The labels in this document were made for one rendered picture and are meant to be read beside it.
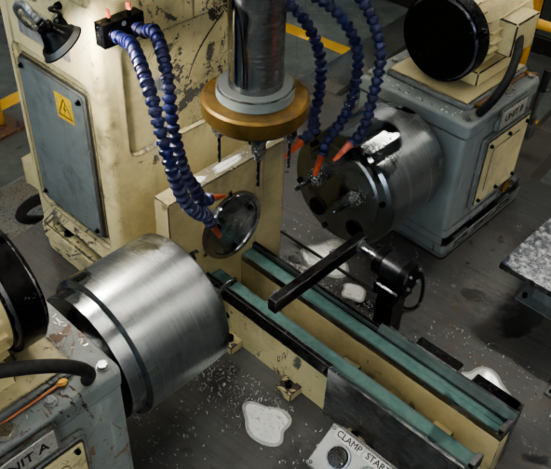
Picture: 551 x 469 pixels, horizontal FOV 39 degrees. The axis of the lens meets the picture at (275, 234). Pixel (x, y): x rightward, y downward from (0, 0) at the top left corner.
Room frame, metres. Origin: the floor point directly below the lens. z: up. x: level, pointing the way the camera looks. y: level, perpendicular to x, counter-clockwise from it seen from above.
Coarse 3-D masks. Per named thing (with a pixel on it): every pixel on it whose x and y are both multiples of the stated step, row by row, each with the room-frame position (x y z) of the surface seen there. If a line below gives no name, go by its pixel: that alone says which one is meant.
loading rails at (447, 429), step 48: (240, 288) 1.08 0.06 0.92; (240, 336) 1.04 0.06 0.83; (288, 336) 0.95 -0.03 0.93; (336, 336) 1.00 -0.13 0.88; (384, 336) 0.97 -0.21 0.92; (288, 384) 0.92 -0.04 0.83; (336, 384) 0.86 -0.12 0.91; (384, 384) 0.92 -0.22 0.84; (432, 384) 0.87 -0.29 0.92; (384, 432) 0.79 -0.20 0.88; (432, 432) 0.77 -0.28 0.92; (480, 432) 0.79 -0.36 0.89
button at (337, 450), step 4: (332, 448) 0.62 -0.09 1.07; (336, 448) 0.62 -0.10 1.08; (340, 448) 0.62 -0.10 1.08; (328, 452) 0.62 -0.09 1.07; (332, 452) 0.62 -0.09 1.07; (336, 452) 0.62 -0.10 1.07; (340, 452) 0.62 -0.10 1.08; (344, 452) 0.62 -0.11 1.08; (328, 456) 0.62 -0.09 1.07; (332, 456) 0.61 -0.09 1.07; (336, 456) 0.61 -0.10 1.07; (340, 456) 0.61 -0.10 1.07; (344, 456) 0.61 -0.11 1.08; (328, 460) 0.61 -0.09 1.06; (332, 460) 0.61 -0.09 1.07; (336, 460) 0.61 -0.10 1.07; (340, 460) 0.61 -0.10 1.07; (344, 460) 0.61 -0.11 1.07; (332, 464) 0.60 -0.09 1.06; (336, 464) 0.60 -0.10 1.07; (340, 464) 0.60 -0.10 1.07; (344, 464) 0.60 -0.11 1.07
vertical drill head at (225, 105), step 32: (256, 0) 1.07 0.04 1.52; (256, 32) 1.07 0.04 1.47; (256, 64) 1.07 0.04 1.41; (224, 96) 1.08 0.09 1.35; (256, 96) 1.07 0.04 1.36; (288, 96) 1.09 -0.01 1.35; (224, 128) 1.04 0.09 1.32; (256, 128) 1.03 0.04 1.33; (288, 128) 1.05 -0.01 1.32; (256, 160) 1.05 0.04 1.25; (288, 160) 1.11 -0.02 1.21
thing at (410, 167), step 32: (352, 128) 1.29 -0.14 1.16; (384, 128) 1.30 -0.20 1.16; (416, 128) 1.32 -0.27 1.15; (352, 160) 1.23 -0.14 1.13; (384, 160) 1.22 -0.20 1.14; (416, 160) 1.26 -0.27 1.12; (320, 192) 1.28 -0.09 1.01; (352, 192) 1.20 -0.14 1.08; (384, 192) 1.18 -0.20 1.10; (416, 192) 1.23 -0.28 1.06; (352, 224) 1.21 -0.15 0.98; (384, 224) 1.17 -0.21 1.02
